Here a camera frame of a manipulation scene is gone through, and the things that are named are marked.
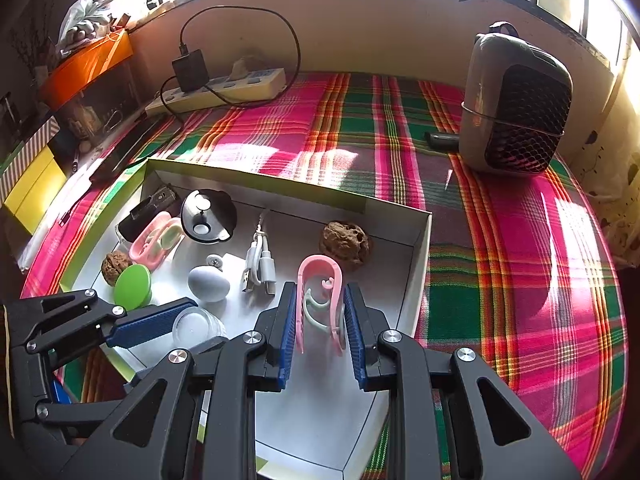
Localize black round disc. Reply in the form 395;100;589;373
180;189;238;246

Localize black charger adapter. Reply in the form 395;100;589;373
171;50;210;93

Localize small black stick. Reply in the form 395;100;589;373
424;131;461;149

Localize dried branches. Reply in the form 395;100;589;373
10;20;58;78

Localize cream power strip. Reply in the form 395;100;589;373
145;67;287;117

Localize clear small cup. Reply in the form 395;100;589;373
172;307;227;348

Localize orange box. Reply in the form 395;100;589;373
39;29;135;111

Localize black tablet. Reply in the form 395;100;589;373
91;114;176;182

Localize grey space heater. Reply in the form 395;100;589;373
459;21;573;176

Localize large brown walnut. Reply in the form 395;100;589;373
319;221;371;267

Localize striped box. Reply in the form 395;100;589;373
0;116;61;196

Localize pale green clip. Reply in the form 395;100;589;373
302;287;346;335
160;217;186;253

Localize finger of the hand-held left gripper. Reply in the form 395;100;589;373
15;289;200;357
35;398;123;440

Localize pink clip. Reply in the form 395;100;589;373
129;211;186;267
296;255;346;356

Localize grey egg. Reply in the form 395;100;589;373
187;265;232;303

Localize black bike light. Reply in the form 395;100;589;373
116;185;178;243

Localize black power adapter with cord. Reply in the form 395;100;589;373
160;6;302;126

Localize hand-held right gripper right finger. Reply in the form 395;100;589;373
344;281;583;480

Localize clear plastic bag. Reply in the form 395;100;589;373
57;0;116;43

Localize yellow box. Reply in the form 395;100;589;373
2;145;68;236

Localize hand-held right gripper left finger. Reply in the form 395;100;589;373
57;281;299;480

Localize green and white cardboard box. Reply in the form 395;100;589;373
60;157;433;473

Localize green and white knob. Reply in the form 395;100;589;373
114;264;153;311

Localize small brown walnut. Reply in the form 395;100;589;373
101;252;133;287

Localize beige plug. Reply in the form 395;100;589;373
231;57;261;78

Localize white usb cable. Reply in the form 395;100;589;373
241;210;277;296

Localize cream patterned curtain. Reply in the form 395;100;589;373
570;35;640;266

